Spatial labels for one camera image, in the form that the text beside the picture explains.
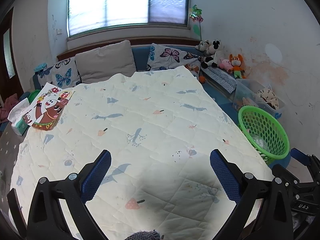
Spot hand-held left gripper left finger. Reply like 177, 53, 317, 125
26, 149, 112, 240

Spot green plastic basket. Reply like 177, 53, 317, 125
237, 105, 290, 165

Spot black white patterned cloth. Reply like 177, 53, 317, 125
201, 66, 237, 95

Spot beige cushion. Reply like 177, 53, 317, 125
75, 40, 137, 84

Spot cream printed quilt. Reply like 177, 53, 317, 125
10, 65, 274, 240

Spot grey star mat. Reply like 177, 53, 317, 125
0, 122, 33, 188

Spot grey dog plush toy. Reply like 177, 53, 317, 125
195, 40, 210, 53

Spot blue butterfly pillow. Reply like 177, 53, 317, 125
37, 57, 82, 88

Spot tissue pack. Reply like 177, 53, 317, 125
7, 97, 32, 136

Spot window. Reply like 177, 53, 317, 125
67, 0, 190, 38

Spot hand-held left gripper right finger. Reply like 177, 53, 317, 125
210, 149, 293, 240

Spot pink cloth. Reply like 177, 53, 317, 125
0, 94, 20, 123

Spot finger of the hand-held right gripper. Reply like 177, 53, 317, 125
290, 148, 320, 178
271, 164, 300, 187

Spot colourful pinwheel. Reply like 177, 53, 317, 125
189, 4, 204, 40

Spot black chair back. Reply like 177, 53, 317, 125
6, 187, 28, 233

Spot spotted cloth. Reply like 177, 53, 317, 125
255, 86, 280, 109

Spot pink pig plush toy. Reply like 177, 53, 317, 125
219, 58, 233, 71

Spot green plastic bowl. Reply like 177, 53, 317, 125
27, 89, 42, 104

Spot clear plastic storage box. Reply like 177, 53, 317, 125
232, 78, 285, 118

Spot orange fox plush toy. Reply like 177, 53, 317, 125
229, 53, 247, 79

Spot blue sofa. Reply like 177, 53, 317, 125
30, 44, 238, 110

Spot dark wooden door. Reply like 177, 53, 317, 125
0, 7, 20, 98

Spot black white cow plush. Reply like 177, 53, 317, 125
201, 39, 225, 69

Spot pink butterfly pillow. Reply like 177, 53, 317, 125
146, 43, 203, 72

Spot grey knitted clothing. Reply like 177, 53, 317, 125
124, 230, 162, 240

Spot blue stool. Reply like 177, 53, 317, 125
265, 150, 292, 173

